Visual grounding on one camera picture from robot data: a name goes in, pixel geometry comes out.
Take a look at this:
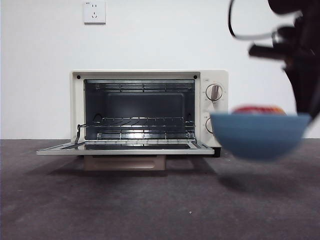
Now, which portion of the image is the blue ribbed bowl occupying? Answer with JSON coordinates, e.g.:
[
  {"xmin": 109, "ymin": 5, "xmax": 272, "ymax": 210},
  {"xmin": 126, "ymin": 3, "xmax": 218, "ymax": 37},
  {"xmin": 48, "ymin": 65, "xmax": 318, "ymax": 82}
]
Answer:
[{"xmin": 209, "ymin": 112, "xmax": 311, "ymax": 163}]

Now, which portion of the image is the round oven knob, temperature dial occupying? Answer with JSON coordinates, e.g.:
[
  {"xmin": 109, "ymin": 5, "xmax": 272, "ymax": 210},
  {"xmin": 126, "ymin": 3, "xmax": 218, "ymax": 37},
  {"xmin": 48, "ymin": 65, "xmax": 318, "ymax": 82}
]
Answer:
[{"xmin": 205, "ymin": 84, "xmax": 224, "ymax": 102}]

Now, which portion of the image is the round oven knob, timer dial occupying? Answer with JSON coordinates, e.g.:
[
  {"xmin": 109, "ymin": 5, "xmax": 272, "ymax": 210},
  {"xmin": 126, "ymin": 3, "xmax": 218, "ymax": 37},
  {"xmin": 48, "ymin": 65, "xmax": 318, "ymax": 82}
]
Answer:
[{"xmin": 205, "ymin": 116, "xmax": 215, "ymax": 134}]

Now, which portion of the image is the cream Toshiba toaster oven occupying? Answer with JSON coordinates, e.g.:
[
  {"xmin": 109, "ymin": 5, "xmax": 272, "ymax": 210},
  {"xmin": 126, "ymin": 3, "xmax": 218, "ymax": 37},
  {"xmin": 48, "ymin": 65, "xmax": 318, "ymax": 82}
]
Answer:
[{"xmin": 69, "ymin": 69, "xmax": 230, "ymax": 158}]

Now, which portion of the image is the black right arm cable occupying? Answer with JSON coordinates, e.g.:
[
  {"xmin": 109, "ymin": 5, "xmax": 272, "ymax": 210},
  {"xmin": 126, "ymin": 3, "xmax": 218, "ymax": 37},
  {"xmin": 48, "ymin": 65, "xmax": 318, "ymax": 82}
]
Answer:
[{"xmin": 227, "ymin": 0, "xmax": 279, "ymax": 41}]

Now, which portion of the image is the red apple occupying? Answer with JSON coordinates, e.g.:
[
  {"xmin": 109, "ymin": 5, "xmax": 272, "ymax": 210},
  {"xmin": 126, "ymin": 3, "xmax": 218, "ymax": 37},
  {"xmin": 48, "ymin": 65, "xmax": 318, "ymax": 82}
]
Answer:
[{"xmin": 231, "ymin": 104, "xmax": 287, "ymax": 116}]

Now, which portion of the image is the metal wire oven rack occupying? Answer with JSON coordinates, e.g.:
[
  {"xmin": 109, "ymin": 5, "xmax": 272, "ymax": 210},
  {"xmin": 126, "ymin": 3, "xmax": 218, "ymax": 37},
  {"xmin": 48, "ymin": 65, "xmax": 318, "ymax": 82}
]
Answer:
[{"xmin": 84, "ymin": 116, "xmax": 196, "ymax": 130}]

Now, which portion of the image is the glass oven door with handle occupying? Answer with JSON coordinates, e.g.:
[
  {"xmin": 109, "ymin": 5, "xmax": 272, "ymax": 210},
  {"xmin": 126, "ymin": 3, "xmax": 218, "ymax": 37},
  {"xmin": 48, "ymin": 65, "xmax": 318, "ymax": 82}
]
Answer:
[{"xmin": 36, "ymin": 139, "xmax": 216, "ymax": 172}]

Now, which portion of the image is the white wall socket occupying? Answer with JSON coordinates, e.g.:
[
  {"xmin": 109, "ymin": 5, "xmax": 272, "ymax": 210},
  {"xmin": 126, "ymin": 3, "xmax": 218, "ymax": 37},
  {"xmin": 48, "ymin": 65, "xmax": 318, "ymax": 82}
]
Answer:
[{"xmin": 83, "ymin": 1, "xmax": 107, "ymax": 25}]

